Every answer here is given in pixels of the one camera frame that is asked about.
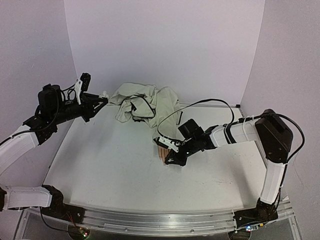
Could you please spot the white nail polish bottle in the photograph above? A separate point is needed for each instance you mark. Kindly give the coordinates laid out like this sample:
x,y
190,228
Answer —
x,y
104,95

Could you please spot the mannequin hand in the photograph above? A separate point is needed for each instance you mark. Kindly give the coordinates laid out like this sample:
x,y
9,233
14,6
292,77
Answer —
x,y
163,153

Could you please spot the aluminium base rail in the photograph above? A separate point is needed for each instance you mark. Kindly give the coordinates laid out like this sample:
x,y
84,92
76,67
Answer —
x,y
164,225

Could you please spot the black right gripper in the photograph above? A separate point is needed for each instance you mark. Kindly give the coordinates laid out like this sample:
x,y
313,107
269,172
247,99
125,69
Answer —
x,y
182,154

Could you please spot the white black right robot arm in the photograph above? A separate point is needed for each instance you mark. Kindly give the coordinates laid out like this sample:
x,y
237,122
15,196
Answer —
x,y
267,129

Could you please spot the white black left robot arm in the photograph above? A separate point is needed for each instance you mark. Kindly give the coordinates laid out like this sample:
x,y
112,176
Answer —
x,y
53,109

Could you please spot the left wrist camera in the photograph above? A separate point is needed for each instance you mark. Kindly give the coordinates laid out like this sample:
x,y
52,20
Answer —
x,y
81,86

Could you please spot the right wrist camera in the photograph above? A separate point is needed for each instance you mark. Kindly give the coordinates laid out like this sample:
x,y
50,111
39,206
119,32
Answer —
x,y
166,143

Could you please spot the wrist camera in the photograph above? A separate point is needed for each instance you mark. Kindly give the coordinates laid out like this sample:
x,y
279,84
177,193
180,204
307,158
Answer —
x,y
166,143
81,86

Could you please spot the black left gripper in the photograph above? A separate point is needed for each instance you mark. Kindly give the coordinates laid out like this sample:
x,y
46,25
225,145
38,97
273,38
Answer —
x,y
88,99

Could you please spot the beige zip jacket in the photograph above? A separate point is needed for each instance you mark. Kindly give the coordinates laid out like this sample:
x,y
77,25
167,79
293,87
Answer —
x,y
158,108

